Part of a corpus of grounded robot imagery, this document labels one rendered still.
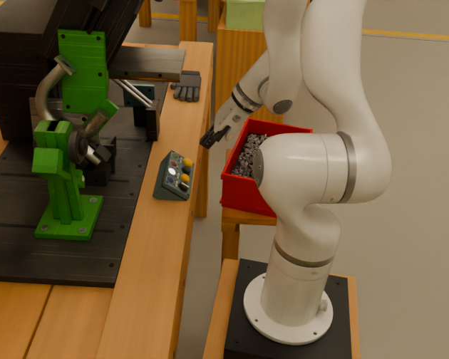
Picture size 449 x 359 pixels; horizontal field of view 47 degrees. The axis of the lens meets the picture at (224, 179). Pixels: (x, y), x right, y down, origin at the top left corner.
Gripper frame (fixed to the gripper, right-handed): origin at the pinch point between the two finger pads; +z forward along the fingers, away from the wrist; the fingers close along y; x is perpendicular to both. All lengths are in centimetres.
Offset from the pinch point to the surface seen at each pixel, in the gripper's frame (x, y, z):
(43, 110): 39.0, -3.3, 17.2
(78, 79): 35.8, 2.1, 6.9
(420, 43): -193, 317, -11
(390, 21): -180, 367, -2
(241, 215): -20.5, -6.0, 11.1
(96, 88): 31.0, 1.5, 6.1
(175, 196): 0.5, -12.9, 12.1
